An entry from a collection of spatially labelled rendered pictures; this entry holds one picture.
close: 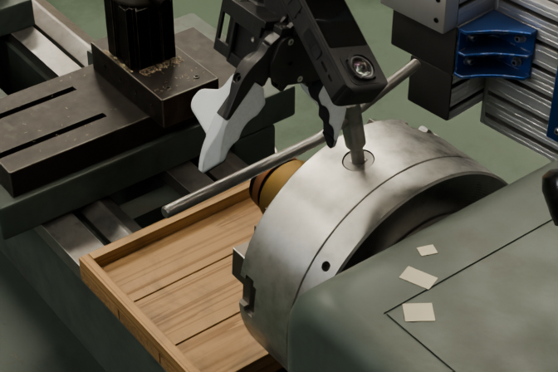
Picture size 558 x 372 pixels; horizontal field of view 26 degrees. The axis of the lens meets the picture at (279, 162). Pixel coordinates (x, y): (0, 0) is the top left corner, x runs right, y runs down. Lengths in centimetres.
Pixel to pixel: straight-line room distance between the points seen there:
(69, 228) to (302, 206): 60
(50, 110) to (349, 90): 95
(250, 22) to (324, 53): 9
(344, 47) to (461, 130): 252
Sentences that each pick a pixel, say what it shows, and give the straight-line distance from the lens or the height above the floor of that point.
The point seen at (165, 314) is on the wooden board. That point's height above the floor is 89.
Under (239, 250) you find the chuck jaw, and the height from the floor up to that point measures 111.
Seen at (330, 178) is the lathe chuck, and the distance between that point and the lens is 126.
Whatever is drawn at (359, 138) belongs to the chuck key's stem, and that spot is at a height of 127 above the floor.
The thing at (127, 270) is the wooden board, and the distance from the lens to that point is 167.
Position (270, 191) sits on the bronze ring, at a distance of 144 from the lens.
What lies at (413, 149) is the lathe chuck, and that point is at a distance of 129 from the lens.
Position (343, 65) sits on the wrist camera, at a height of 148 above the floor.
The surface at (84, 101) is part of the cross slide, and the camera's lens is 185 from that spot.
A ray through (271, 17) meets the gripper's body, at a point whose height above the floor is 148.
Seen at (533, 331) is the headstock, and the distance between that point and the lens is 107.
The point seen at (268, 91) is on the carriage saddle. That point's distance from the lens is 193.
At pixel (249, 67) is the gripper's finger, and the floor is 145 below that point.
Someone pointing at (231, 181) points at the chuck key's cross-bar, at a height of 130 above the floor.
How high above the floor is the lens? 199
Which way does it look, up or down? 37 degrees down
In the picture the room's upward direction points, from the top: straight up
